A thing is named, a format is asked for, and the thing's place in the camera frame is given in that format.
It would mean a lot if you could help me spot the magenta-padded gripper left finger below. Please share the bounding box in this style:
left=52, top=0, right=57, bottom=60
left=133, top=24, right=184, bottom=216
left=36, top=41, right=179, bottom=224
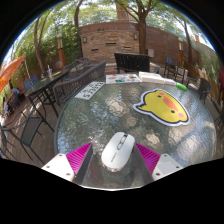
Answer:
left=41, top=142, right=94, bottom=185

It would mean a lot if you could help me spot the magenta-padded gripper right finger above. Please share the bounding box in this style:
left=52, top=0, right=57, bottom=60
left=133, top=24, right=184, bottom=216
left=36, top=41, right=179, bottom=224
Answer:
left=133, top=142, right=184, bottom=185

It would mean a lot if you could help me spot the white computer mouse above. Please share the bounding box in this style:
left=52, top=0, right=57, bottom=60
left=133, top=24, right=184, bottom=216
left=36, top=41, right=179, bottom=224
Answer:
left=100, top=131, right=136, bottom=173

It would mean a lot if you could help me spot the yellow duck-shaped mouse pad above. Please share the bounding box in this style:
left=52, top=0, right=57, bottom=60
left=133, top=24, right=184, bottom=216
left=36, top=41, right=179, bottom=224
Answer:
left=132, top=88, right=191, bottom=127

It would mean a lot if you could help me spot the green packet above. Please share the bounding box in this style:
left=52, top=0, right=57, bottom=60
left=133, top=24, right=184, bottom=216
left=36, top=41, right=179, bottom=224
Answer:
left=175, top=82, right=189, bottom=92

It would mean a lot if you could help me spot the white lettered plate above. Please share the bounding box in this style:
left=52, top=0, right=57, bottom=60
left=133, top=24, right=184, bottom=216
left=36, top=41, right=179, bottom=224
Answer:
left=74, top=80, right=106, bottom=101

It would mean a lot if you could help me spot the dark round patio table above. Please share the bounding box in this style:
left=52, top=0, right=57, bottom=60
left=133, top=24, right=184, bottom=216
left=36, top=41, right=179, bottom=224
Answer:
left=24, top=68, right=71, bottom=118

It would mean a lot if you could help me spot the small white box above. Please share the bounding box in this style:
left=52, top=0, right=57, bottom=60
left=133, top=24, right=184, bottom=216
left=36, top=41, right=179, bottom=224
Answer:
left=163, top=78, right=177, bottom=87

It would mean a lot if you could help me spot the grey wicker chair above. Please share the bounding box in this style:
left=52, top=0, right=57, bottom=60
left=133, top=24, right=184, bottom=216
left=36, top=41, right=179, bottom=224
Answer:
left=64, top=57, right=92, bottom=81
left=52, top=60, right=108, bottom=106

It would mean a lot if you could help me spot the white book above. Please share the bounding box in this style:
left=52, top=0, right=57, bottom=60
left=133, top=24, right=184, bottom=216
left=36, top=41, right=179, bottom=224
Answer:
left=142, top=74, right=165, bottom=85
left=138, top=71, right=160, bottom=82

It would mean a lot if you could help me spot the clear drink cup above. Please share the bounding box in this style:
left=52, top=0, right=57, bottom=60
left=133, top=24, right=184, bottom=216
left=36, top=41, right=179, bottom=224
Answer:
left=46, top=64, right=54, bottom=79

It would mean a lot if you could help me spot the colourful printed sheet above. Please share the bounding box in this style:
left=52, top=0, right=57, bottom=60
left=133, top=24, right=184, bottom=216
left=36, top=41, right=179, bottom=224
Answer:
left=105, top=73, right=143, bottom=85

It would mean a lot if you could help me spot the orange canopy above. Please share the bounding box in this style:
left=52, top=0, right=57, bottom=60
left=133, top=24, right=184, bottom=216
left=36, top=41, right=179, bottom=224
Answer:
left=0, top=55, right=26, bottom=94

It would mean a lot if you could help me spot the black slatted wooden chair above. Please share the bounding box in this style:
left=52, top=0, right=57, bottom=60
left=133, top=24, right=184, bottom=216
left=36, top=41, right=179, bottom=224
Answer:
left=113, top=52, right=160, bottom=75

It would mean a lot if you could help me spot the large forked tree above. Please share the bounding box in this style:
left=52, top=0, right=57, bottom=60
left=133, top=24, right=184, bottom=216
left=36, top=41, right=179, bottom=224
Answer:
left=114, top=0, right=158, bottom=56

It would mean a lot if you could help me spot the wooden lamp post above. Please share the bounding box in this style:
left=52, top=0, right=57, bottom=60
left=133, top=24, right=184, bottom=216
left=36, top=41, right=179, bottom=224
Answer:
left=177, top=37, right=185, bottom=68
left=56, top=32, right=66, bottom=69

